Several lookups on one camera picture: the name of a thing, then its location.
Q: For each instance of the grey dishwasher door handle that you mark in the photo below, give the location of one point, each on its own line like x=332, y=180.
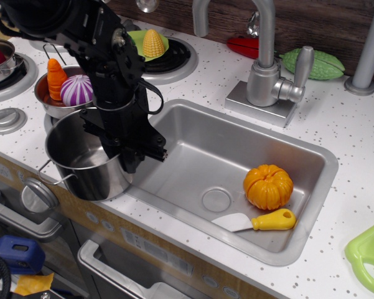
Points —
x=86, y=256

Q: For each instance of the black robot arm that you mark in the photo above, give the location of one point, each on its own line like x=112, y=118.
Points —
x=94, y=35

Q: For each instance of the silver stove knob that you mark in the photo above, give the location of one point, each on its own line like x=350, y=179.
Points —
x=11, y=120
x=129, y=25

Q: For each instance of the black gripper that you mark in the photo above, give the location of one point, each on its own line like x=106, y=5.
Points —
x=126, y=130

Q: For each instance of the purple white toy onion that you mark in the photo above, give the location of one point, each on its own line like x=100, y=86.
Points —
x=76, y=90

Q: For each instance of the orange toy pumpkin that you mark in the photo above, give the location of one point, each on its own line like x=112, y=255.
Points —
x=268, y=187

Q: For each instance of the stove burner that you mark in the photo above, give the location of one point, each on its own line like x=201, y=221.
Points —
x=49, y=122
x=20, y=80
x=177, y=63
x=44, y=46

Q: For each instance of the back right stove burner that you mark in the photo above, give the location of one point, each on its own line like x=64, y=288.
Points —
x=177, y=63

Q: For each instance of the orange toy carrot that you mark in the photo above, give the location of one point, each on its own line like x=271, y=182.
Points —
x=56, y=76

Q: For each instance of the grey vertical pole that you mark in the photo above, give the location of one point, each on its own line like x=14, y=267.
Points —
x=361, y=83

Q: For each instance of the back left stove burner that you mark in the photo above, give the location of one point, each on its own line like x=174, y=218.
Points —
x=44, y=46

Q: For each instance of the yellow cloth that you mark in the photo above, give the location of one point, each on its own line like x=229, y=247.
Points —
x=31, y=284

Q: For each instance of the yellow toy corn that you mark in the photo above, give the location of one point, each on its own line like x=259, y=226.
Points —
x=153, y=46

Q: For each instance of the light green cutting board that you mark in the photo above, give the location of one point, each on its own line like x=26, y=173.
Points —
x=360, y=251

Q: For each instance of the green toy plate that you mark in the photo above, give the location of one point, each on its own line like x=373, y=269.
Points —
x=138, y=36

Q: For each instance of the green toy bitter gourd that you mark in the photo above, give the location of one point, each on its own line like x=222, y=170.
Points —
x=325, y=67

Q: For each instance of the silver stove knob back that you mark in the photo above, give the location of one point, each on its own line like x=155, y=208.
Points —
x=129, y=25

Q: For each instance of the silver sink basin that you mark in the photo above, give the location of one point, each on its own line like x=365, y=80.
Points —
x=208, y=156

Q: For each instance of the small steel pot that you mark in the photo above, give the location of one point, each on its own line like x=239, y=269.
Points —
x=13, y=62

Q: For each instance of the grey oven door handle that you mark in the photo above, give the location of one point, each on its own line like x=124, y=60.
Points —
x=47, y=231

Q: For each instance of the front stove burner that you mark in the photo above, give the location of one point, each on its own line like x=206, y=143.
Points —
x=49, y=122

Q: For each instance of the red toy pepper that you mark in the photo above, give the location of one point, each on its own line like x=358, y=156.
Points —
x=248, y=47

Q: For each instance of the blue device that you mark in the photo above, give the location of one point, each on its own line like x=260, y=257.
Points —
x=22, y=256

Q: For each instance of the steel bowl with handle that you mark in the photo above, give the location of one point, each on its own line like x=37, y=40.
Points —
x=54, y=108

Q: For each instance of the silver toy faucet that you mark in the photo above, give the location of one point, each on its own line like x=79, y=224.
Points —
x=267, y=96

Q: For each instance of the large steel pot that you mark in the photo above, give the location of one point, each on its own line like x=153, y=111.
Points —
x=85, y=168

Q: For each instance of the yellow handled toy knife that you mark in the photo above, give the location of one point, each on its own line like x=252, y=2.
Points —
x=281, y=219

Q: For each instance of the grey oven dial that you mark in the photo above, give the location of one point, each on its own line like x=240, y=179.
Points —
x=36, y=197

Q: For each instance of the silver stove knob front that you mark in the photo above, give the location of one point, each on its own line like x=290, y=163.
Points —
x=11, y=120

